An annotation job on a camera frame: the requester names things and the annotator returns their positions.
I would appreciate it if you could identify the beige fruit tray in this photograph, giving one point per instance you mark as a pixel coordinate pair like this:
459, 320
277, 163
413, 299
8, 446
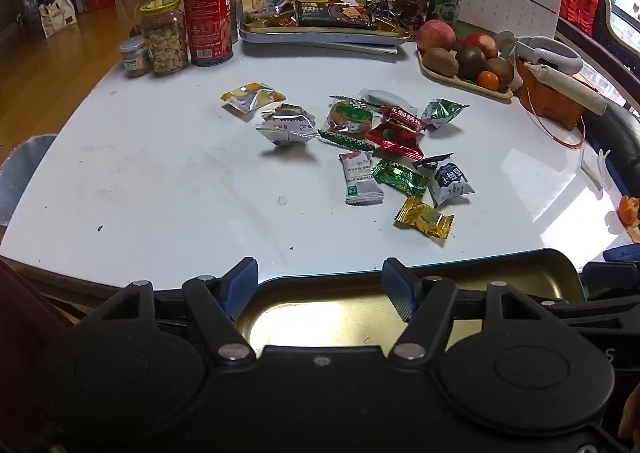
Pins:
467, 85

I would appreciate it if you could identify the red foil snack packet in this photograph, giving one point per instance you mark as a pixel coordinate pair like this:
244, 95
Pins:
395, 139

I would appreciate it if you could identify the grey white snack packet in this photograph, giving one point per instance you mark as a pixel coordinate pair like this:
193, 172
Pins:
387, 97

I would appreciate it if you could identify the clear plastic clip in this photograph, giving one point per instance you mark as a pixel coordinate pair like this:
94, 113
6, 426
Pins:
597, 170

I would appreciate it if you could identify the yellow silver snack packet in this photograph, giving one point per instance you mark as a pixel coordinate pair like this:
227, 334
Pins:
250, 98

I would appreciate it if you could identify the large red apple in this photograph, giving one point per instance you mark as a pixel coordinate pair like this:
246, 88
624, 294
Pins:
435, 35

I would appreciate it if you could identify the glass jar of nuts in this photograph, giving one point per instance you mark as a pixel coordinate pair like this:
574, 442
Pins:
164, 40

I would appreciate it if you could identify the brown kiwi fruit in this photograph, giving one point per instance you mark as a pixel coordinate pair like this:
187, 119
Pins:
440, 62
501, 72

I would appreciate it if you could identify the brown bear cup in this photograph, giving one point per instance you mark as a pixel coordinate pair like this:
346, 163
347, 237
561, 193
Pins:
411, 0

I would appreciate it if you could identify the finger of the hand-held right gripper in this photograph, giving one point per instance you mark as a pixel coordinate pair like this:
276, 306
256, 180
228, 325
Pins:
610, 275
622, 253

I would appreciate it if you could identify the small tangerine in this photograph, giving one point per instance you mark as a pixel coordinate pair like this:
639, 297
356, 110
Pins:
488, 80

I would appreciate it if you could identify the white tape roll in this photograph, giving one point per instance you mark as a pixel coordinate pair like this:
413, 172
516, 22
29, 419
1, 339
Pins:
504, 43

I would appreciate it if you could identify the white silver packet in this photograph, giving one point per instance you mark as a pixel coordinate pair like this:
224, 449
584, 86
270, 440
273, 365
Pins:
287, 128

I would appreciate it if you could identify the white packet with green label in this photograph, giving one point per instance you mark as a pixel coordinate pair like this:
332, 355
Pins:
360, 180

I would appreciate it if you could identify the green-edged cookie packet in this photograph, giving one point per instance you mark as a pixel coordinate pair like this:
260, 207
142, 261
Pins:
347, 120

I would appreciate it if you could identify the person's right hand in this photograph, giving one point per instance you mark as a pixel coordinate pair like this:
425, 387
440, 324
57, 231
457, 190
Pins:
631, 410

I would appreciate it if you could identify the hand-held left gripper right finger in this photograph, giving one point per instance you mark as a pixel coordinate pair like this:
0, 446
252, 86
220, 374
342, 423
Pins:
397, 293

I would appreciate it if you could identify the red packet with white print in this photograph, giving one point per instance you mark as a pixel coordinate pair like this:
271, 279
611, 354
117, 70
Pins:
402, 114

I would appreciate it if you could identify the orange pouch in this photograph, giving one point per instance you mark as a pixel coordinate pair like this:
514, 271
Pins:
550, 108

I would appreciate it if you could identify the black cracker packet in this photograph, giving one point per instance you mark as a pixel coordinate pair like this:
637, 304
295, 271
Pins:
332, 13

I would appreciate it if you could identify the grey chair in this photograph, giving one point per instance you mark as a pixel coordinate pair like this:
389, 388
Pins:
25, 173

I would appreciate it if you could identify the black ornate chair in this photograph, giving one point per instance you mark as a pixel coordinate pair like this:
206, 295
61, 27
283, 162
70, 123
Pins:
612, 28

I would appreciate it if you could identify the blue white candy packet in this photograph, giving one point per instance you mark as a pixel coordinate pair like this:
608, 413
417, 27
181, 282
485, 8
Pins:
450, 183

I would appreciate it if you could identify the small grey-lid jar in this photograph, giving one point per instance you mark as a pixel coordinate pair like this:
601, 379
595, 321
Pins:
133, 58

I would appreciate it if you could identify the dark passion fruit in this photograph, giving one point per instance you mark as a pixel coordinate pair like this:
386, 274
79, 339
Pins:
470, 62

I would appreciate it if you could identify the cream fabric roll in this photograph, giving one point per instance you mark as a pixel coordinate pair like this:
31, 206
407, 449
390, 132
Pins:
575, 90

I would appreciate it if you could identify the red tin can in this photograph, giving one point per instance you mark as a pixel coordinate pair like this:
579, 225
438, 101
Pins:
207, 18

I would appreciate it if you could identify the pile of wrapped candies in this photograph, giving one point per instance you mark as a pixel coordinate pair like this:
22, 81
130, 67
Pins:
384, 8

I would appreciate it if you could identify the canvas tote bag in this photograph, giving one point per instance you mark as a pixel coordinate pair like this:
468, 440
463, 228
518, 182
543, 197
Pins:
57, 15

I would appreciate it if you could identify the gold foil candy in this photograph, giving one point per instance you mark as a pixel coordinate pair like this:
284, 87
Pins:
425, 218

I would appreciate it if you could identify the green white snack packet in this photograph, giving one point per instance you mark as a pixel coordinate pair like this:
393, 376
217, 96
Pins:
442, 112

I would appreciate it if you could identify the orange peel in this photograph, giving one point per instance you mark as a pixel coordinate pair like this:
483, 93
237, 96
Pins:
631, 210

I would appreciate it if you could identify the green foil candy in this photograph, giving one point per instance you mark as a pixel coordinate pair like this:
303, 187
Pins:
400, 178

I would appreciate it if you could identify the small red apple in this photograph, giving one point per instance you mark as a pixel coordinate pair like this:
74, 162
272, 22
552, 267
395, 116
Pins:
481, 44

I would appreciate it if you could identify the person's dark red clothing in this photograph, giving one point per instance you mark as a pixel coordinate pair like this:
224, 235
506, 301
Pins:
25, 333

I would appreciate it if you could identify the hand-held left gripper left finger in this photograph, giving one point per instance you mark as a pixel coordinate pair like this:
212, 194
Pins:
242, 285

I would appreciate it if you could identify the green drink can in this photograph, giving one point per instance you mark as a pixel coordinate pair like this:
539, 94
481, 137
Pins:
444, 5

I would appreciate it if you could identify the gold tin tray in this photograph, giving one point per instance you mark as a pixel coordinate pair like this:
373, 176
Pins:
320, 313

